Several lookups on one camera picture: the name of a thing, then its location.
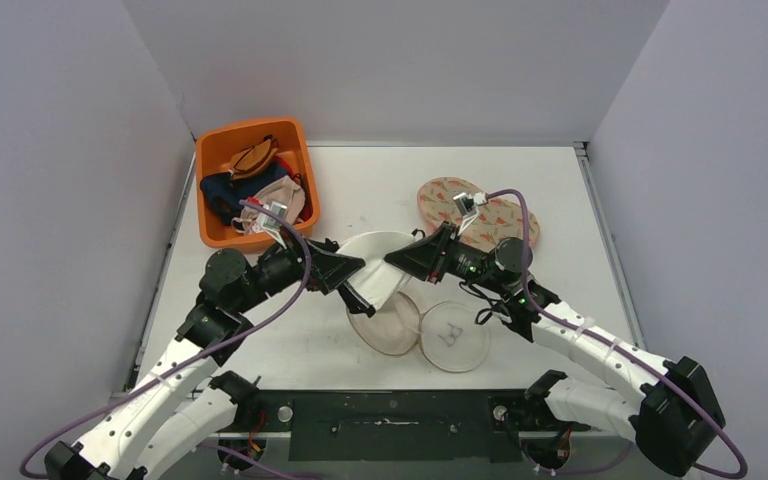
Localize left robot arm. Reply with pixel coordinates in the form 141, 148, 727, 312
44, 233, 366, 479

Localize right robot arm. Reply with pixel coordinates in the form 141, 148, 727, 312
384, 222, 726, 477

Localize orange bra black straps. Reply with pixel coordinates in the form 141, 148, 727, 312
226, 134, 281, 183

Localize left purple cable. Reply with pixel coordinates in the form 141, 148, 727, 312
19, 198, 312, 480

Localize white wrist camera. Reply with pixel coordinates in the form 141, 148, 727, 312
249, 201, 291, 248
452, 192, 487, 235

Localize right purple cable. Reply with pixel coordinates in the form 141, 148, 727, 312
486, 188, 749, 480

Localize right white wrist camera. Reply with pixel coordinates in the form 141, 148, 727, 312
452, 192, 487, 235

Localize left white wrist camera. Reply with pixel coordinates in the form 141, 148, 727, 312
249, 201, 291, 248

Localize beige bra in bin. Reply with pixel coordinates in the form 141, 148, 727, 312
231, 177, 307, 235

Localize white bra black trim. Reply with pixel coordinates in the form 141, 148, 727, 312
337, 230, 416, 317

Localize purple cable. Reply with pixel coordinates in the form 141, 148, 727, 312
19, 198, 312, 480
486, 188, 749, 480

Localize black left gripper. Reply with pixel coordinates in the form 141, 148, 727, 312
234, 224, 365, 314

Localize red garment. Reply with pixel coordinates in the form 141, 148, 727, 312
276, 156, 313, 223

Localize orange plastic bin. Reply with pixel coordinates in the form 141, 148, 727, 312
195, 117, 321, 253

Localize carrot print bra case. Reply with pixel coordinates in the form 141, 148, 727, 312
417, 177, 525, 252

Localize navy blue garment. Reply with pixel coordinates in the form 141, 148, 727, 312
199, 161, 293, 227

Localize white mesh laundry bag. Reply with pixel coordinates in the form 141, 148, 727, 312
347, 292, 492, 373

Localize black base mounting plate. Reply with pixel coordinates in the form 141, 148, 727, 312
220, 389, 566, 463

